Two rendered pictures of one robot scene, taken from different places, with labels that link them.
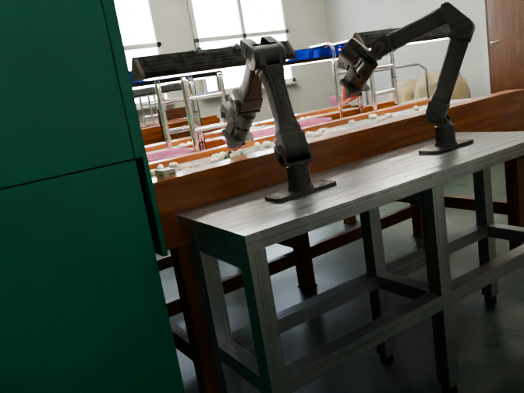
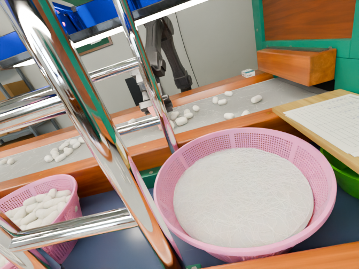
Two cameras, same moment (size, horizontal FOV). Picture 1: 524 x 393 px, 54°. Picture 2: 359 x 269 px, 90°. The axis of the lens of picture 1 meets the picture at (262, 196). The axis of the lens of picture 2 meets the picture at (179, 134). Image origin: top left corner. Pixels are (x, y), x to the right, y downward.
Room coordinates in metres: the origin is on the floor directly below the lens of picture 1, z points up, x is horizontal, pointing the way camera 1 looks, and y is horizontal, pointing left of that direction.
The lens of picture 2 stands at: (2.19, 0.47, 0.97)
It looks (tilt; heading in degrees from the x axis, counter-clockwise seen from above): 26 degrees down; 221
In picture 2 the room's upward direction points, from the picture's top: 19 degrees counter-clockwise
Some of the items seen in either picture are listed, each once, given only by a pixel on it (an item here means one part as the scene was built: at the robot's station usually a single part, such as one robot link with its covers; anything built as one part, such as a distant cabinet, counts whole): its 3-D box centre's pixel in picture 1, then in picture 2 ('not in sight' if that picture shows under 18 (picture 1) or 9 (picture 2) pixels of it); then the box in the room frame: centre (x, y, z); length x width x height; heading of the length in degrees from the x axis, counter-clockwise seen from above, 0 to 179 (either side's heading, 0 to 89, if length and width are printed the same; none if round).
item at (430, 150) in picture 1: (445, 136); not in sight; (1.65, -0.62, 0.71); 0.20 x 0.07 x 0.08; 121
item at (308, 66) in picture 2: not in sight; (286, 61); (1.54, 0.41, 0.83); 0.30 x 0.06 x 0.07; 33
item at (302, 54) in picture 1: (322, 53); not in sight; (2.83, -0.44, 1.08); 0.62 x 0.08 x 0.07; 123
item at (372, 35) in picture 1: (405, 35); not in sight; (2.36, -0.75, 1.08); 0.62 x 0.08 x 0.07; 123
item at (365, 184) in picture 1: (327, 170); not in sight; (1.71, -0.24, 0.65); 1.20 x 0.90 x 0.04; 121
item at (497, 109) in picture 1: (377, 149); (85, 143); (1.84, -0.44, 0.67); 1.81 x 0.12 x 0.19; 123
